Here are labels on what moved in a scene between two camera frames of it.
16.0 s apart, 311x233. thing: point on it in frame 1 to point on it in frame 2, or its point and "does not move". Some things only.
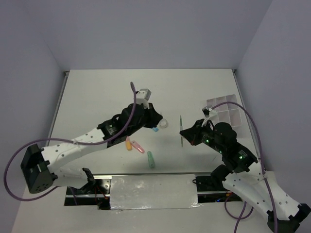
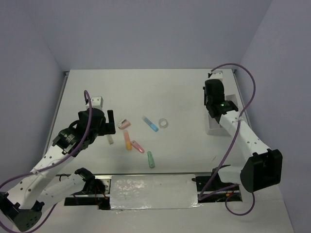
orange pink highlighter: x=129 y=145 does not move
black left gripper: x=154 y=117 to x=108 y=128
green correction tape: x=151 y=164 does not move
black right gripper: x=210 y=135 to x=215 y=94
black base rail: x=211 y=189 does not move
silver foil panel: x=154 y=191 does not move
